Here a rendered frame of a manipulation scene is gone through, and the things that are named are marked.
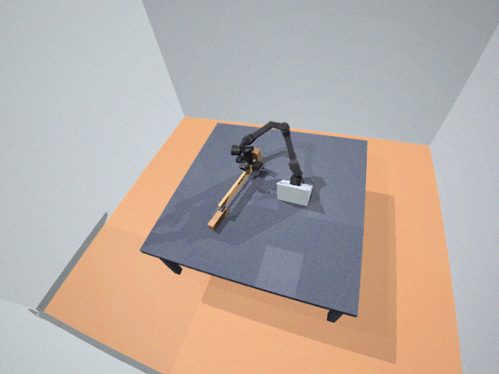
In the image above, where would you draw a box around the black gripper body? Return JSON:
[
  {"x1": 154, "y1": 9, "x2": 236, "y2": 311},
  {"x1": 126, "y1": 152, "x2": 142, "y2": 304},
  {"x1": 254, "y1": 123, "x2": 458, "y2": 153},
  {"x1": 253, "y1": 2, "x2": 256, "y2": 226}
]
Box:
[{"x1": 236, "y1": 154, "x2": 263, "y2": 170}]

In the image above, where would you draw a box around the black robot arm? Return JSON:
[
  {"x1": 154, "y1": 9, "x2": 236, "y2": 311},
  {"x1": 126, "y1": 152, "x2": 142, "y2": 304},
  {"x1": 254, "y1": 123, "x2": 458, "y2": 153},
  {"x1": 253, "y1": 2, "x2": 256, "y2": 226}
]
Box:
[{"x1": 231, "y1": 121, "x2": 303, "y2": 186}]

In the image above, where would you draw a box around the long wooden rail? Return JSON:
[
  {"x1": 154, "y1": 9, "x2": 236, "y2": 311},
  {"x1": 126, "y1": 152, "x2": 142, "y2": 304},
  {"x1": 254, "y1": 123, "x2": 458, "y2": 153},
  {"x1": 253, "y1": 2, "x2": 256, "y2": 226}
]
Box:
[{"x1": 218, "y1": 165, "x2": 252, "y2": 211}]

